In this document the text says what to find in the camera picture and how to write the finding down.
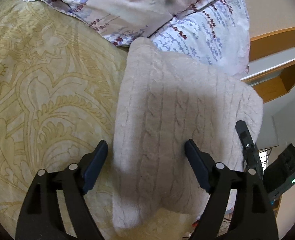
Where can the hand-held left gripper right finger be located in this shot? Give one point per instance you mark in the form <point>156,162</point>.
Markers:
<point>200,167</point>

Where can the yellow patterned bedspread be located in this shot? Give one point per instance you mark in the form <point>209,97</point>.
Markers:
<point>42,92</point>

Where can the wooden headboard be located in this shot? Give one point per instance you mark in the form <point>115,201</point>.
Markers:
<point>275,67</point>

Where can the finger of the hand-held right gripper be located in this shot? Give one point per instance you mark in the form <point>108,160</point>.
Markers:
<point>247,142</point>

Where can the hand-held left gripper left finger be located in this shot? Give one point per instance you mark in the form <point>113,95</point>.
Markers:
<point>93,170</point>

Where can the floral pillow with pink back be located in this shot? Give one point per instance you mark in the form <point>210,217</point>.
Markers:
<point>117,2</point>

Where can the floral pillow with tree print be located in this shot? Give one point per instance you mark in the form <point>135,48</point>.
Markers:
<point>212,35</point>

